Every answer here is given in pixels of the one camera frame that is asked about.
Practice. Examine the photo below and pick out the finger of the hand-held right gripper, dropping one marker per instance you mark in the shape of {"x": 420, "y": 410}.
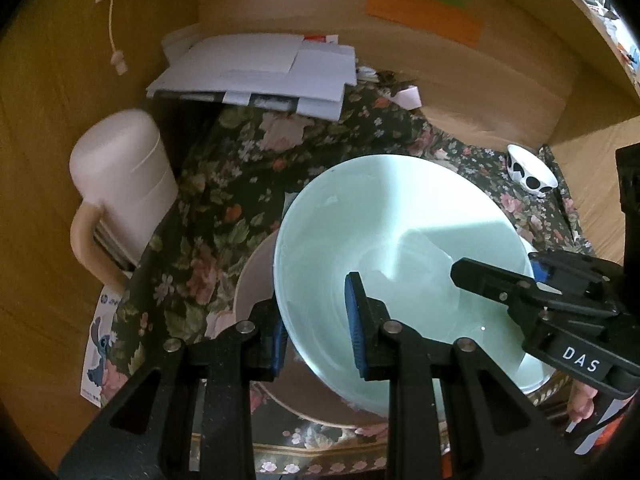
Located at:
{"x": 490, "y": 282}
{"x": 575, "y": 275}

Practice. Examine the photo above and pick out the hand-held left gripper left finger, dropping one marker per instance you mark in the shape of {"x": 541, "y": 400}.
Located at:
{"x": 277, "y": 350}

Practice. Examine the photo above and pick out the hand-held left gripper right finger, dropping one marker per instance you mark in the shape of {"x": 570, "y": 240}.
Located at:
{"x": 355, "y": 330}

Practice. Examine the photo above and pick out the large white plate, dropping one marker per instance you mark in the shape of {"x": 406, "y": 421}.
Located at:
{"x": 257, "y": 280}

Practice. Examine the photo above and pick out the light green bowl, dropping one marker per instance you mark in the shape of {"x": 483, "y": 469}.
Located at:
{"x": 390, "y": 225}

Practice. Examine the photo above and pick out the person's right hand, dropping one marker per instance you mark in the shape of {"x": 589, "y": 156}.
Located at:
{"x": 582, "y": 402}

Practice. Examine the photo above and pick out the black spotted white bowl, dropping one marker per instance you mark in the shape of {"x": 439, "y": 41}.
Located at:
{"x": 527, "y": 167}

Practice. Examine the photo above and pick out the dark floral cloth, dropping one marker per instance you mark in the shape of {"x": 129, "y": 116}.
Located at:
{"x": 225, "y": 185}

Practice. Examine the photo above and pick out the blue cartoon printed box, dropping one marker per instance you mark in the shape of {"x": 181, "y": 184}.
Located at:
{"x": 97, "y": 350}

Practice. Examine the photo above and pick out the small pink paper piece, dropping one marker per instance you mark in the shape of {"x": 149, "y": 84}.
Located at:
{"x": 409, "y": 97}

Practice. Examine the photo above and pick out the orange sticky note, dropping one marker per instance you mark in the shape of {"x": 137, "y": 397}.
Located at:
{"x": 425, "y": 15}

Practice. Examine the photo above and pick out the stack of white papers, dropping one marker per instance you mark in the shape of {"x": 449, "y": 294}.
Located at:
{"x": 250, "y": 65}

